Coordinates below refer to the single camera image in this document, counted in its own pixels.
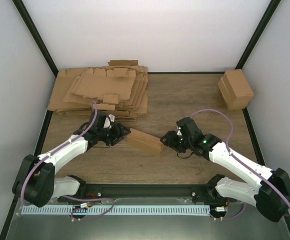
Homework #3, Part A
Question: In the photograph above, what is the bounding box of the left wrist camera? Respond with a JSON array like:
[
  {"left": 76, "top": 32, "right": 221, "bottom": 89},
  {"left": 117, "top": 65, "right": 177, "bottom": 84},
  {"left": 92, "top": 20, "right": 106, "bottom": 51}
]
[{"left": 103, "top": 114, "right": 115, "bottom": 129}]

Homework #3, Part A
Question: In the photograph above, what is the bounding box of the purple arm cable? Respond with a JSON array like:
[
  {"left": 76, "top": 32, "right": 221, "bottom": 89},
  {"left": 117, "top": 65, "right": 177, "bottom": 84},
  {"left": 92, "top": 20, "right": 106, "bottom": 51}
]
[
  {"left": 191, "top": 108, "right": 290, "bottom": 222},
  {"left": 21, "top": 100, "right": 115, "bottom": 223}
]

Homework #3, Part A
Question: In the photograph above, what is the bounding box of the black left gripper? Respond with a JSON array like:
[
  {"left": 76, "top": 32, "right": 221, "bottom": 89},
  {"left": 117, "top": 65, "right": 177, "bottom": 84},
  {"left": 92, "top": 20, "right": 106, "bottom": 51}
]
[{"left": 98, "top": 123, "right": 131, "bottom": 146}]

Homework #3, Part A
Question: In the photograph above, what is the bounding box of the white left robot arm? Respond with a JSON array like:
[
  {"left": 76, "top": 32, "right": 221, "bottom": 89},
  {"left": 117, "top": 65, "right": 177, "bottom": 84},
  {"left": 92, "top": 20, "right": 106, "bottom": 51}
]
[{"left": 12, "top": 111, "right": 131, "bottom": 208}]

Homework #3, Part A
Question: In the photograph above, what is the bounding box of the brown cardboard box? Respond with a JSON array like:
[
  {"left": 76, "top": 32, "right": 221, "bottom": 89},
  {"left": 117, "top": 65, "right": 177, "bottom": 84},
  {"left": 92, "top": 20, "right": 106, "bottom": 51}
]
[
  {"left": 126, "top": 128, "right": 163, "bottom": 157},
  {"left": 218, "top": 69, "right": 254, "bottom": 110}
]

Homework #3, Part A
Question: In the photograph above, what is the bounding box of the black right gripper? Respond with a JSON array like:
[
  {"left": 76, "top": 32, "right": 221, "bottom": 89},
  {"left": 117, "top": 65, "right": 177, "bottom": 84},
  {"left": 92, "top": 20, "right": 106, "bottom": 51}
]
[{"left": 161, "top": 130, "right": 193, "bottom": 153}]

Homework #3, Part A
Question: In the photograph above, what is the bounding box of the black aluminium frame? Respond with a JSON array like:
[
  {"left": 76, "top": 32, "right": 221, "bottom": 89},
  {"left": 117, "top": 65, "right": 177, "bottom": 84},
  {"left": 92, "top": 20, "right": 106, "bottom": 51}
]
[{"left": 0, "top": 0, "right": 290, "bottom": 240}]

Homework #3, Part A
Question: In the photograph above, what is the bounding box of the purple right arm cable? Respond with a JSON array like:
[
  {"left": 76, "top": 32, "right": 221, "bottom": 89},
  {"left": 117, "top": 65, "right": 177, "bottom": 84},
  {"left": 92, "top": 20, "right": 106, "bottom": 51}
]
[{"left": 191, "top": 108, "right": 290, "bottom": 222}]

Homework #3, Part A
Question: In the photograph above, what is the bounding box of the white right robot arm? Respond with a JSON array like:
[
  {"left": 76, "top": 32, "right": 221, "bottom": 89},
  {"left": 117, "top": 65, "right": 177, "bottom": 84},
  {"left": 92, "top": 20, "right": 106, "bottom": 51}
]
[{"left": 160, "top": 117, "right": 290, "bottom": 223}]

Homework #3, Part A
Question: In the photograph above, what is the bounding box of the stack of flat cardboard blanks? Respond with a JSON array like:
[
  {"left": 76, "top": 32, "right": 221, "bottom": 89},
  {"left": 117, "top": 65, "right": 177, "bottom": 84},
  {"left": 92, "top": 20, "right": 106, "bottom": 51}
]
[{"left": 47, "top": 59, "right": 148, "bottom": 120}]

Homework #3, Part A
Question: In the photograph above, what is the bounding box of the folded brown cardboard box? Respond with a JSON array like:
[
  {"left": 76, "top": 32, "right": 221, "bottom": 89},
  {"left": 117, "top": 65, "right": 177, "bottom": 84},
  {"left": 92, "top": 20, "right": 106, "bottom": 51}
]
[{"left": 218, "top": 69, "right": 254, "bottom": 110}]

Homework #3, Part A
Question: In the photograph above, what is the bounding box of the white slotted cable duct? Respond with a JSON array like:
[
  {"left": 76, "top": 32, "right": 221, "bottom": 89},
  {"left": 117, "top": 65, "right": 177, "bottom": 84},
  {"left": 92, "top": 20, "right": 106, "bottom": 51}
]
[{"left": 20, "top": 205, "right": 210, "bottom": 216}]

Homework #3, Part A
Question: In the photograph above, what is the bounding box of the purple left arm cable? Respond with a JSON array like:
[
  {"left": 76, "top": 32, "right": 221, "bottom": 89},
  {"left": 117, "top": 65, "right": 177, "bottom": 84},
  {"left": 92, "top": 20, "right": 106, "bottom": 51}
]
[{"left": 21, "top": 100, "right": 115, "bottom": 223}]

